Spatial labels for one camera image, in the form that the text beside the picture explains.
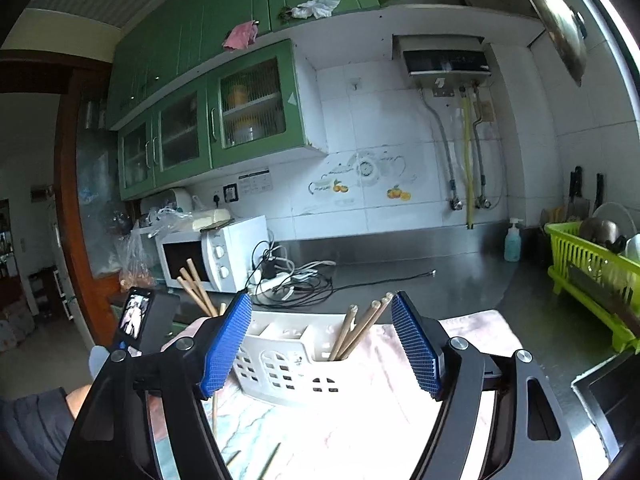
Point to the pink towel with blue pattern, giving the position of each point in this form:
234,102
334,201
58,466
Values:
376,435

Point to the wall water heater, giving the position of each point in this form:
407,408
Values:
442,61

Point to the pink cloth on cabinet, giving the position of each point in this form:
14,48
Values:
242,36

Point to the white plastic bag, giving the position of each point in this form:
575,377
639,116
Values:
314,9

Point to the hanging steel wok lid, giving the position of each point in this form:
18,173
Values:
567,31

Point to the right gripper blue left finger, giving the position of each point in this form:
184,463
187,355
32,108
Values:
223,337

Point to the white microwave oven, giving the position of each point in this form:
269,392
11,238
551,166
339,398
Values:
224,257

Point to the green dish rack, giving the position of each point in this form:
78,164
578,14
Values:
604,283

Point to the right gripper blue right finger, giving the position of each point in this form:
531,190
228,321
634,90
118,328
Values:
422,340

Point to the power strip with cables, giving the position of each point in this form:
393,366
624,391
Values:
276,281

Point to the cream plastic utensil holder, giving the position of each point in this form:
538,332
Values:
285,359

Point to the green wall cabinet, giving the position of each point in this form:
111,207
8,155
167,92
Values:
182,105

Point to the person left forearm sleeve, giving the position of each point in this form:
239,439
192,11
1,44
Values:
34,432

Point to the soap dispenser bottle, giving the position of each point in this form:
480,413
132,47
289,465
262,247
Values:
513,241

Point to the plastic bag of food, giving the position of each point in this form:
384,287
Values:
138,259

